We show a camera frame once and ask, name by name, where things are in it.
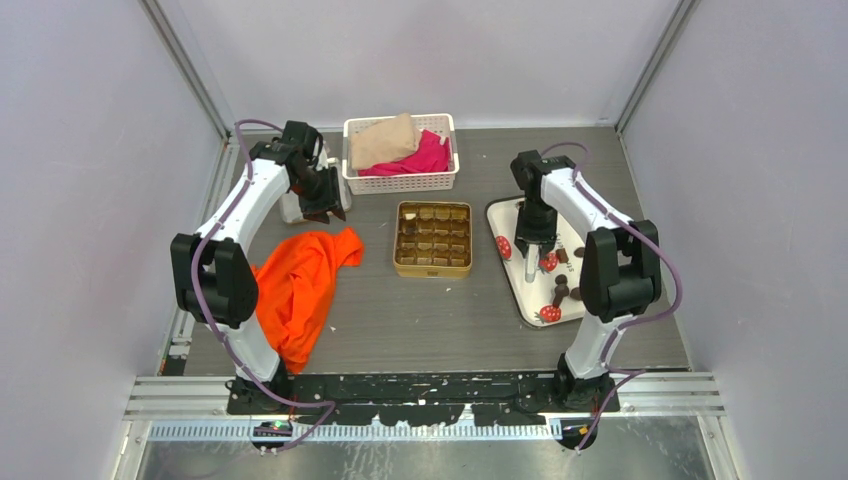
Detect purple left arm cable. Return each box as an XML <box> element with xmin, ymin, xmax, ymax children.
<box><xmin>190</xmin><ymin>118</ymin><xmax>336</xmax><ymax>454</ymax></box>

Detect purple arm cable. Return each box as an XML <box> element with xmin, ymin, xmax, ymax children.
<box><xmin>539</xmin><ymin>140</ymin><xmax>684</xmax><ymax>452</ymax></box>
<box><xmin>190</xmin><ymin>118</ymin><xmax>336</xmax><ymax>454</ymax></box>

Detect white slotted cable duct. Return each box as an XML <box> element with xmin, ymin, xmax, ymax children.
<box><xmin>148</xmin><ymin>418</ymin><xmax>562</xmax><ymax>443</ymax></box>

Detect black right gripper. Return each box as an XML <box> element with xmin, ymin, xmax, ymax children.
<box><xmin>516</xmin><ymin>197</ymin><xmax>560</xmax><ymax>257</ymax></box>

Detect silver box lid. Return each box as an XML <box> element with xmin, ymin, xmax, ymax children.
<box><xmin>278</xmin><ymin>155</ymin><xmax>352</xmax><ymax>224</ymax></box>

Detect beige cloth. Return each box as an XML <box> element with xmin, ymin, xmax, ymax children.
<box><xmin>349</xmin><ymin>113</ymin><xmax>422</xmax><ymax>170</ymax></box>

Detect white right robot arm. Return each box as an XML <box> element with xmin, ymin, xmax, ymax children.
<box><xmin>510</xmin><ymin>150</ymin><xmax>662</xmax><ymax>411</ymax></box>

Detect strawberry pattern tray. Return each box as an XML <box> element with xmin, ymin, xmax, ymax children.
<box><xmin>486</xmin><ymin>196</ymin><xmax>586</xmax><ymax>328</ymax></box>

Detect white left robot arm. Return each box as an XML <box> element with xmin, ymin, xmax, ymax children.
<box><xmin>170</xmin><ymin>120</ymin><xmax>350</xmax><ymax>413</ymax></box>

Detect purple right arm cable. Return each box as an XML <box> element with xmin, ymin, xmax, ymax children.
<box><xmin>539</xmin><ymin>140</ymin><xmax>684</xmax><ymax>452</ymax></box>

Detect pink cloth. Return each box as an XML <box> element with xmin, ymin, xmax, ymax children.
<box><xmin>358</xmin><ymin>130</ymin><xmax>452</xmax><ymax>176</ymax></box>

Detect metal tongs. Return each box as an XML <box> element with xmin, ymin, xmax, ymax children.
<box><xmin>524</xmin><ymin>244</ymin><xmax>539</xmax><ymax>284</ymax></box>

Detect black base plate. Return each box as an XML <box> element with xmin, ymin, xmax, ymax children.
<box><xmin>225</xmin><ymin>370</ymin><xmax>619</xmax><ymax>427</ymax></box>

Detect orange cloth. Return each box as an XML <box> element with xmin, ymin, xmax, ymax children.
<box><xmin>252</xmin><ymin>227</ymin><xmax>365</xmax><ymax>375</ymax></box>

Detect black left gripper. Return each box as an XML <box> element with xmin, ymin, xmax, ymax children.
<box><xmin>291</xmin><ymin>164</ymin><xmax>345</xmax><ymax>224</ymax></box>

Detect gold chocolate tray box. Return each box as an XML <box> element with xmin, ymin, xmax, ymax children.
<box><xmin>392</xmin><ymin>201</ymin><xmax>473</xmax><ymax>279</ymax></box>

